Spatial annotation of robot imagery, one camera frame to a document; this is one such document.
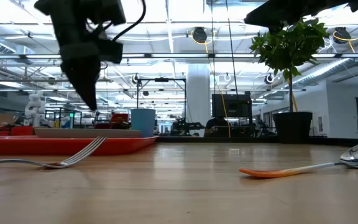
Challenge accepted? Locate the black ceiling cable reel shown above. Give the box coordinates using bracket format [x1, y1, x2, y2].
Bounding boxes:
[192, 26, 208, 44]
[333, 26, 352, 44]

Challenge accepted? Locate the teal round plate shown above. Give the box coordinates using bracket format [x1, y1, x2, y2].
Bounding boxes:
[34, 127, 142, 139]

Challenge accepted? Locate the red plastic tray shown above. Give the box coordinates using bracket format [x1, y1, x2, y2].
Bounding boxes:
[0, 134, 160, 156]

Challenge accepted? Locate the red background equipment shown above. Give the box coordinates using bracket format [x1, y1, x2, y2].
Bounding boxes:
[0, 116, 35, 137]

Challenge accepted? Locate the black background monitor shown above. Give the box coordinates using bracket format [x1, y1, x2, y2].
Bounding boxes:
[211, 93, 254, 119]

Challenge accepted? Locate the metal fork with orange handle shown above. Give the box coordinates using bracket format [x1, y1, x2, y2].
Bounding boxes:
[0, 135, 108, 170]

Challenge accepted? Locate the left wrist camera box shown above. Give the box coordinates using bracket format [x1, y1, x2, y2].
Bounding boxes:
[99, 39, 124, 64]

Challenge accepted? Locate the person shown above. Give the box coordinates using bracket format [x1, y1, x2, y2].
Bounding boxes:
[203, 116, 230, 138]

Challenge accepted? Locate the black gantry frame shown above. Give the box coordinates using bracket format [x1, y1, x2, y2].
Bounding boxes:
[136, 77, 188, 125]

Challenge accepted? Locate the black background machine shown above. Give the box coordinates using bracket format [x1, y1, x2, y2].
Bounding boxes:
[171, 117, 205, 137]

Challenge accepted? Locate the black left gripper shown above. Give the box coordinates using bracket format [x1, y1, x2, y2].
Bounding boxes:
[34, 0, 127, 111]

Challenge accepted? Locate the red equipment box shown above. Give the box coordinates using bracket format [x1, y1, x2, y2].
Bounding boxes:
[109, 113, 131, 130]

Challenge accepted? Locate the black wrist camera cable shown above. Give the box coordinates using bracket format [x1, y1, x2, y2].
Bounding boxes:
[112, 0, 147, 43]

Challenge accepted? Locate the black hanging cable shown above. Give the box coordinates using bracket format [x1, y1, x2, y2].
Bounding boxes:
[225, 0, 239, 96]

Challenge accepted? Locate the white pillar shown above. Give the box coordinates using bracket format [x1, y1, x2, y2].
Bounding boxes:
[186, 63, 211, 138]

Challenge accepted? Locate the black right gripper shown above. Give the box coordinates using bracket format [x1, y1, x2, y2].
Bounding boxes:
[244, 0, 347, 34]

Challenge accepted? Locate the green leafy potted plant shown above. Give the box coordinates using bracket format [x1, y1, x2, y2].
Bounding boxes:
[249, 17, 331, 113]

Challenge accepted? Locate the black plant pot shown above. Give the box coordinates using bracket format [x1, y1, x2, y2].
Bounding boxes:
[272, 111, 313, 144]

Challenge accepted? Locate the blue plastic cup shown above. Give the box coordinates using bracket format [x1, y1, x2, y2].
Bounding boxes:
[130, 108, 157, 138]

